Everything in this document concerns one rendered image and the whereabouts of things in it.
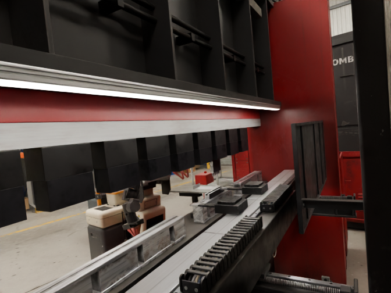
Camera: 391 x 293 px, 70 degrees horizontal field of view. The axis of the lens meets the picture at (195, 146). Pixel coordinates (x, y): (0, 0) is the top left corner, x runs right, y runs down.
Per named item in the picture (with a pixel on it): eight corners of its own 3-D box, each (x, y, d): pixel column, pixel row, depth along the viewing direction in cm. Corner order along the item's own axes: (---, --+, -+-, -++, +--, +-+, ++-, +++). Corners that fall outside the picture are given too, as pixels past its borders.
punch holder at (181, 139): (180, 167, 139) (177, 134, 138) (195, 166, 135) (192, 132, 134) (163, 172, 126) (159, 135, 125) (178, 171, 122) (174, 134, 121)
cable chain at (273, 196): (280, 190, 144) (280, 183, 144) (292, 190, 141) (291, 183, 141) (260, 211, 112) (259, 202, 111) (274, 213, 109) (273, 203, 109)
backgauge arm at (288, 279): (178, 282, 114) (175, 248, 113) (360, 322, 82) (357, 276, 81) (167, 292, 107) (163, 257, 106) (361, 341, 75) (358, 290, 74)
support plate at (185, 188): (184, 186, 186) (184, 184, 186) (221, 186, 173) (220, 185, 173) (169, 192, 170) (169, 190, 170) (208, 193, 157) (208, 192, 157)
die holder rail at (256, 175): (255, 182, 235) (254, 170, 235) (262, 182, 233) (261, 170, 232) (233, 196, 192) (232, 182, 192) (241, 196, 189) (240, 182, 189)
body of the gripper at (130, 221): (137, 225, 145) (132, 211, 146) (122, 228, 150) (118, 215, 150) (144, 221, 151) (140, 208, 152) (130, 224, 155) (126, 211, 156)
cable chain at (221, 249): (246, 225, 98) (245, 214, 98) (263, 227, 95) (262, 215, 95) (180, 293, 60) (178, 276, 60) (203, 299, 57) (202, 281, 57)
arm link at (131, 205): (138, 192, 158) (123, 189, 154) (146, 190, 149) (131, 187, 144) (134, 214, 154) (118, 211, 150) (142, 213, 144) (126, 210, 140)
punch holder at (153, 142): (156, 174, 122) (152, 136, 121) (172, 174, 118) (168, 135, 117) (132, 181, 109) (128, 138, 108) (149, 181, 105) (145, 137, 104)
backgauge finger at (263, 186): (225, 188, 168) (224, 180, 168) (268, 189, 155) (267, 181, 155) (216, 193, 158) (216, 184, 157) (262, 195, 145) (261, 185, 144)
